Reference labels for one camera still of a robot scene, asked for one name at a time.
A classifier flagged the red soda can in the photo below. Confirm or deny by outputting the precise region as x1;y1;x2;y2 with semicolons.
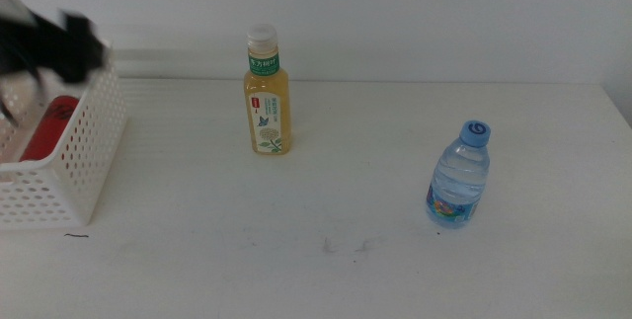
19;95;81;163

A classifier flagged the white perforated plastic basket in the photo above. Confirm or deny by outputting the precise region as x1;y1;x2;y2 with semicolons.
0;41;128;229

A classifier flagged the small water bottle blue cap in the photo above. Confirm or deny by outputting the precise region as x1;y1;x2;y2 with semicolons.
425;120;492;230

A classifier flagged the yellow tea bottle green label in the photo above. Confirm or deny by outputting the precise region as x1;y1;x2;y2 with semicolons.
243;24;292;156

